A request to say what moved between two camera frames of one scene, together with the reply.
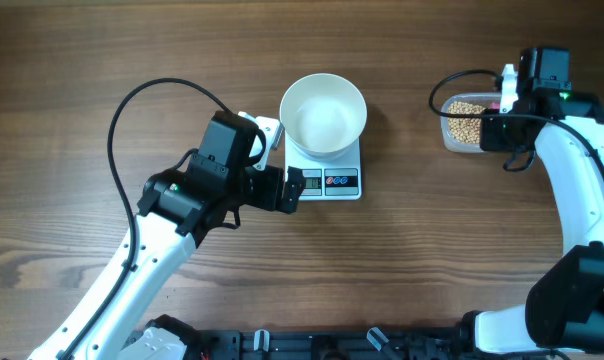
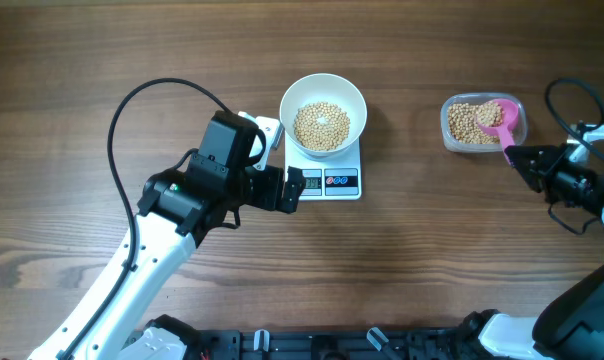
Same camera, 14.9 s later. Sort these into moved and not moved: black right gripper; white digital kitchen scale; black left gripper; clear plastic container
Moved: black right gripper
Not moved: clear plastic container; white digital kitchen scale; black left gripper
